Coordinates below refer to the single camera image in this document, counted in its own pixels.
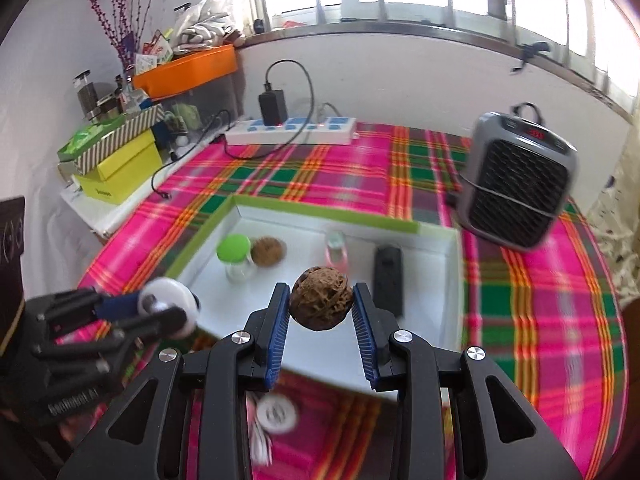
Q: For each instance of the striped box with green lid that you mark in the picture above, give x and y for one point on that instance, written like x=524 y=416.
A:
x=115 y=140

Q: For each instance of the grey space heater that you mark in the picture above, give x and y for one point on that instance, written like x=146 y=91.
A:
x=515 y=185

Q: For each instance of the plaid tablecloth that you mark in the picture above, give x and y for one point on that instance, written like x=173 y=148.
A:
x=525 y=310

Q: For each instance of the dotted cream curtain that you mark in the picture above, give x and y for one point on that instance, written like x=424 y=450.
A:
x=617 y=240

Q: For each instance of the yellow cardboard box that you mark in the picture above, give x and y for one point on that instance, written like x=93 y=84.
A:
x=125 y=170

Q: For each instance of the dark glass jar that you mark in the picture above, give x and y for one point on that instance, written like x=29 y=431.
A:
x=87 y=97

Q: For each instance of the green cardboard box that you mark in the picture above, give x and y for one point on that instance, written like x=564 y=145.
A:
x=430 y=310

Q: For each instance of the white panda-face device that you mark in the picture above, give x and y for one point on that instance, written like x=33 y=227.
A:
x=175 y=292

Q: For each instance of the small pink device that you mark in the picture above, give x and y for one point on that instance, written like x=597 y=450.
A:
x=337 y=255

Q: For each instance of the green mushroom-shaped massager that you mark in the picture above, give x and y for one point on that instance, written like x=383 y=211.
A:
x=234 y=249

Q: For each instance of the brown walnut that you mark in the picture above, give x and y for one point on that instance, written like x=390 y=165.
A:
x=268 y=251
x=320 y=297

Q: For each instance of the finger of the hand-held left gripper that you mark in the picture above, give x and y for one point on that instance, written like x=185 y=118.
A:
x=155 y=322
x=117 y=306

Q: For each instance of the black rectangular device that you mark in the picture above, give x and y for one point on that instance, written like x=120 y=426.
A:
x=389 y=280

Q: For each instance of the clear plastic storage bin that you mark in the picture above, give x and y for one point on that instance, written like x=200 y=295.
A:
x=210 y=105

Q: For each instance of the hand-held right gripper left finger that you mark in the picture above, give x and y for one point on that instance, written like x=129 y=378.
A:
x=277 y=330

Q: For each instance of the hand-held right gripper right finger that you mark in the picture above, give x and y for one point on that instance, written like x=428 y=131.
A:
x=365 y=335

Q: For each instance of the white power strip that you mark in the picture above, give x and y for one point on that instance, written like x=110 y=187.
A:
x=300 y=132

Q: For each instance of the white side shelf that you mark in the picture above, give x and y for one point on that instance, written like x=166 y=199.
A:
x=95 y=212

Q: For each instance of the pile of packets and cloth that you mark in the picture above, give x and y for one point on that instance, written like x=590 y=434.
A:
x=200 y=27

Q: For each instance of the black charger plug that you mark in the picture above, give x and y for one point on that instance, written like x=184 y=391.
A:
x=272 y=107

